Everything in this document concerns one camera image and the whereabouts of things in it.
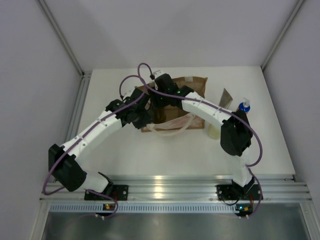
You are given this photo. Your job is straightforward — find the brown jute canvas bag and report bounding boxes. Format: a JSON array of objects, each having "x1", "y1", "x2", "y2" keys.
[{"x1": 141, "y1": 76, "x2": 208, "y2": 137}]

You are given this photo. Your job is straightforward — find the pale yellow pump bottle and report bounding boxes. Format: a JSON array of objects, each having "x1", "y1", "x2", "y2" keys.
[{"x1": 207, "y1": 124, "x2": 221, "y2": 140}]

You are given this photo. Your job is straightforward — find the blue capped orange bottle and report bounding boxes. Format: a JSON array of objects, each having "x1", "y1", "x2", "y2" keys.
[{"x1": 236, "y1": 98, "x2": 251, "y2": 115}]

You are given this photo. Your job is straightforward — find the red capped oil bottle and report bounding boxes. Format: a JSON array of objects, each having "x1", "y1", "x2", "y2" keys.
[{"x1": 153, "y1": 107, "x2": 166, "y2": 124}]

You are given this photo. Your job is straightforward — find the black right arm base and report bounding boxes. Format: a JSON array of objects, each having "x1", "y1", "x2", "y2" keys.
[{"x1": 216, "y1": 184, "x2": 264, "y2": 202}]

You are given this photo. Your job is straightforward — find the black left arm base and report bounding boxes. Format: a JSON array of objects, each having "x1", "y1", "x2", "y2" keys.
[{"x1": 84, "y1": 184, "x2": 129, "y2": 201}]

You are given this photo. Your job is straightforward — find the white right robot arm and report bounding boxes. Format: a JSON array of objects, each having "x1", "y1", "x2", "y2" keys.
[{"x1": 148, "y1": 70, "x2": 255, "y2": 199}]

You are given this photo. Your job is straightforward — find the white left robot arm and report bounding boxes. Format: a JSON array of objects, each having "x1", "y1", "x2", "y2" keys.
[{"x1": 48, "y1": 88, "x2": 152, "y2": 200}]

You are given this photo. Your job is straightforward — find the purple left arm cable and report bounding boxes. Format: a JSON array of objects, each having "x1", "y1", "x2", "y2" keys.
[{"x1": 41, "y1": 74, "x2": 151, "y2": 221}]

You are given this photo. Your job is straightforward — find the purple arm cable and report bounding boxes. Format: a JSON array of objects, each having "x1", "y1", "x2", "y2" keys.
[
  {"x1": 41, "y1": 74, "x2": 151, "y2": 221},
  {"x1": 137, "y1": 62, "x2": 264, "y2": 220}
]

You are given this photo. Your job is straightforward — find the grey slotted cable duct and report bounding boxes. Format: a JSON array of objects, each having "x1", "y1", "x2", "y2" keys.
[{"x1": 49, "y1": 202, "x2": 249, "y2": 214}]

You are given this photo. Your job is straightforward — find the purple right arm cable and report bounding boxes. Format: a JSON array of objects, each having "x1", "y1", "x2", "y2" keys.
[{"x1": 137, "y1": 62, "x2": 264, "y2": 220}]

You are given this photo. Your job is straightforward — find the aluminium frame rail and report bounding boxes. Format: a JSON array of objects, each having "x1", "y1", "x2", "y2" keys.
[{"x1": 39, "y1": 174, "x2": 312, "y2": 201}]

